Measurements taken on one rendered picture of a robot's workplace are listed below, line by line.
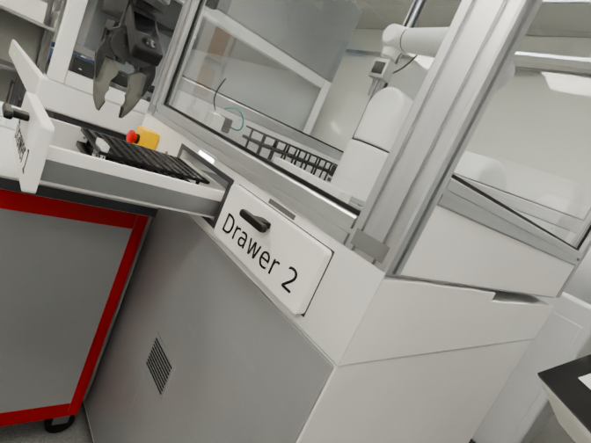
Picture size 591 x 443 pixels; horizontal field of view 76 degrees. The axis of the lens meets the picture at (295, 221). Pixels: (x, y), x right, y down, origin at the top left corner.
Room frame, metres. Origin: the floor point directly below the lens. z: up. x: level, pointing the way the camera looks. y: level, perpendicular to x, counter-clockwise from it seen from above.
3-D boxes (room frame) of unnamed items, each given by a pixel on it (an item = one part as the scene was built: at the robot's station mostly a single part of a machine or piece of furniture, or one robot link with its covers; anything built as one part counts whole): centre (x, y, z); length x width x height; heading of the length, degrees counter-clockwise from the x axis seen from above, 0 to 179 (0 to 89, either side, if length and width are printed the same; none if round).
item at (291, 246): (0.64, 0.04, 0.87); 0.29 x 0.02 x 0.11; 44
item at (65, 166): (0.79, 0.34, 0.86); 0.40 x 0.26 x 0.06; 134
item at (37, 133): (0.64, 0.49, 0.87); 0.29 x 0.02 x 0.11; 44
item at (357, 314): (1.17, -0.12, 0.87); 1.02 x 0.95 x 0.14; 44
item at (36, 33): (2.33, 1.20, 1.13); 1.78 x 1.14 x 0.45; 44
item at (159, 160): (0.78, 0.34, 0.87); 0.22 x 0.18 x 0.06; 134
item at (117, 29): (0.70, 0.40, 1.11); 0.09 x 0.08 x 0.12; 44
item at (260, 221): (0.62, 0.06, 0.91); 0.07 x 0.04 x 0.01; 44
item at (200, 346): (1.17, -0.12, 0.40); 1.03 x 0.95 x 0.80; 44
